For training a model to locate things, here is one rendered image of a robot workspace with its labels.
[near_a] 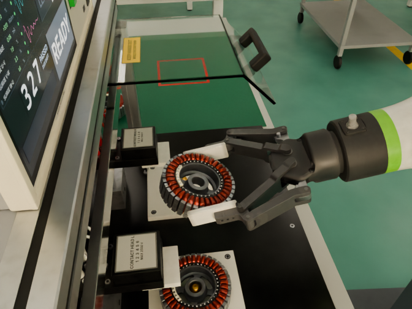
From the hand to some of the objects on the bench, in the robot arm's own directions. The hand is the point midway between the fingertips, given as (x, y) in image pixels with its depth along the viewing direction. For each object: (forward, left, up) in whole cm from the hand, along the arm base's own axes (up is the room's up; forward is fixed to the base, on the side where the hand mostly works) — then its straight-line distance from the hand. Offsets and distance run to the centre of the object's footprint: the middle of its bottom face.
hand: (199, 184), depth 55 cm
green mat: (+24, -67, -20) cm, 74 cm away
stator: (+2, +10, -15) cm, 18 cm away
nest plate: (+2, -14, -17) cm, 22 cm away
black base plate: (+3, -2, -19) cm, 19 cm away
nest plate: (+2, +10, -17) cm, 19 cm away
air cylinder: (+16, -14, -17) cm, 28 cm away
